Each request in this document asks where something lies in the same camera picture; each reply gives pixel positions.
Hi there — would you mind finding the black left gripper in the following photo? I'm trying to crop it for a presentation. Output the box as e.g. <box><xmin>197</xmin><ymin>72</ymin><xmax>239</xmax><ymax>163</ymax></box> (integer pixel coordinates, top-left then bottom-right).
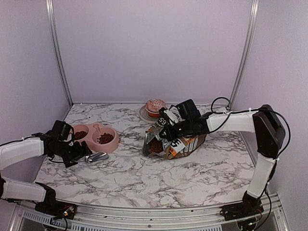
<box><xmin>52</xmin><ymin>141</ymin><xmax>92</xmax><ymax>168</ymax></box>

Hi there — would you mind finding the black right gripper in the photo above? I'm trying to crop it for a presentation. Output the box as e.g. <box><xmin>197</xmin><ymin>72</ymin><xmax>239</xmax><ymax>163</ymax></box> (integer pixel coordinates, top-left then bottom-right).
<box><xmin>160</xmin><ymin>118</ymin><xmax>193</xmax><ymax>141</ymax></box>

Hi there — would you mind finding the silver metal scoop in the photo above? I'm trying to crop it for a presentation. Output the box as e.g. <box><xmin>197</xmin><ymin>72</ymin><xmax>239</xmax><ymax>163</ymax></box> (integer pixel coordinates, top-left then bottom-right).
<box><xmin>84</xmin><ymin>152</ymin><xmax>109</xmax><ymax>165</ymax></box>

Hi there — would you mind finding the pink double pet feeder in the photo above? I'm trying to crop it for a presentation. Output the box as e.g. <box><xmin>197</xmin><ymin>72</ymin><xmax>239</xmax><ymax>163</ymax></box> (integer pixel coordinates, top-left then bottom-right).
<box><xmin>73</xmin><ymin>123</ymin><xmax>119</xmax><ymax>153</ymax></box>

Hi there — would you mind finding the white brown pet food bag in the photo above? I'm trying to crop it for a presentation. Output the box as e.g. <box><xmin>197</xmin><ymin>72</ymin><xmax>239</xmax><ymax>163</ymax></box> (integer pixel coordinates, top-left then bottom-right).
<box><xmin>141</xmin><ymin>105</ymin><xmax>206</xmax><ymax>161</ymax></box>

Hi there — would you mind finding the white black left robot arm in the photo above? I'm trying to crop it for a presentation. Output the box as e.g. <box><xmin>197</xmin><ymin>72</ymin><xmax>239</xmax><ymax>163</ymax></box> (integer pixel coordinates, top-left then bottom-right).
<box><xmin>0</xmin><ymin>120</ymin><xmax>92</xmax><ymax>218</ymax></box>

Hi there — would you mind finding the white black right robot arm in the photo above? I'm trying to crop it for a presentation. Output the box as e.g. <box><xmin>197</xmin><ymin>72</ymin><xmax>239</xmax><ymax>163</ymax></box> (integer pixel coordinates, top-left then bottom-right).
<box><xmin>159</xmin><ymin>99</ymin><xmax>291</xmax><ymax>220</ymax></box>

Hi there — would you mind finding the brown kibble in feeder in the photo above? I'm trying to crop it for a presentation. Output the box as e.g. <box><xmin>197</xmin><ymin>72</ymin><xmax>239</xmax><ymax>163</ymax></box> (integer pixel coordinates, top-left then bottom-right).
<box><xmin>75</xmin><ymin>131</ymin><xmax>114</xmax><ymax>144</ymax></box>

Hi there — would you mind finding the red patterned ceramic bowl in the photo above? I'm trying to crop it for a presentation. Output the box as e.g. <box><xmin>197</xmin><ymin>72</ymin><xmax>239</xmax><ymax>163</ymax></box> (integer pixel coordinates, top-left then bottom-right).
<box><xmin>145</xmin><ymin>99</ymin><xmax>166</xmax><ymax>118</ymax></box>

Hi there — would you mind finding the white tape roll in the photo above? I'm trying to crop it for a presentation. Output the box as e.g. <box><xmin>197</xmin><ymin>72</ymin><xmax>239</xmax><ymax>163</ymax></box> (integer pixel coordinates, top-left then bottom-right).
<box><xmin>136</xmin><ymin>105</ymin><xmax>161</xmax><ymax>124</ymax></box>

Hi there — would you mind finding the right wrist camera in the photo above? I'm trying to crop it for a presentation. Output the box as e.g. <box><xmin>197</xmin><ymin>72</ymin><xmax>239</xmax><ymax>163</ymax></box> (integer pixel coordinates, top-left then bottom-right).
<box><xmin>159</xmin><ymin>107</ymin><xmax>179</xmax><ymax>126</ymax></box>

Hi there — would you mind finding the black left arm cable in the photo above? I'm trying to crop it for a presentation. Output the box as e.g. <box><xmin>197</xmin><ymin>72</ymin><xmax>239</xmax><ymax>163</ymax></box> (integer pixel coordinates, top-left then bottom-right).
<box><xmin>0</xmin><ymin>125</ymin><xmax>75</xmax><ymax>164</ymax></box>

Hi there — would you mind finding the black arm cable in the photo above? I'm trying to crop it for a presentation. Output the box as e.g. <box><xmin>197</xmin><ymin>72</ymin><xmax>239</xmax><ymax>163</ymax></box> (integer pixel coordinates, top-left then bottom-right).
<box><xmin>0</xmin><ymin>125</ymin><xmax>75</xmax><ymax>164</ymax></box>
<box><xmin>211</xmin><ymin>97</ymin><xmax>291</xmax><ymax>161</ymax></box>

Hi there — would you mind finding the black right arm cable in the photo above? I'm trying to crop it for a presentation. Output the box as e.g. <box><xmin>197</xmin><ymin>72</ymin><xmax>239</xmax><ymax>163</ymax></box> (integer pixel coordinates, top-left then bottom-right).
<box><xmin>211</xmin><ymin>97</ymin><xmax>291</xmax><ymax>161</ymax></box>

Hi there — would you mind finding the aluminium front frame rail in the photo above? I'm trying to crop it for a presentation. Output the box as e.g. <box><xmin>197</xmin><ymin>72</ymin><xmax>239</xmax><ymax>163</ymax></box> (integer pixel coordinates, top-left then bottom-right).
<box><xmin>8</xmin><ymin>194</ymin><xmax>290</xmax><ymax>231</ymax></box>

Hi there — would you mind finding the right aluminium frame post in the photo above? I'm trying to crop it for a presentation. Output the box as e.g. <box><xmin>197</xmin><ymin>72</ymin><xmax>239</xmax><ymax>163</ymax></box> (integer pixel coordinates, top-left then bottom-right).
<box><xmin>230</xmin><ymin>0</ymin><xmax>260</xmax><ymax>106</ymax></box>

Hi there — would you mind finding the aluminium frame post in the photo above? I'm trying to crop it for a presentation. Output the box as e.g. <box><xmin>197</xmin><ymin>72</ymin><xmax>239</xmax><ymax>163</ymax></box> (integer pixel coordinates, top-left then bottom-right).
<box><xmin>45</xmin><ymin>0</ymin><xmax>74</xmax><ymax>108</ymax></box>
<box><xmin>230</xmin><ymin>0</ymin><xmax>260</xmax><ymax>106</ymax></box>

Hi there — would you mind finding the left aluminium frame post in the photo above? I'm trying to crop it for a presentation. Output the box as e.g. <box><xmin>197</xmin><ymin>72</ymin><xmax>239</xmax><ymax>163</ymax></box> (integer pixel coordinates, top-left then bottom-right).
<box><xmin>45</xmin><ymin>0</ymin><xmax>74</xmax><ymax>108</ymax></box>

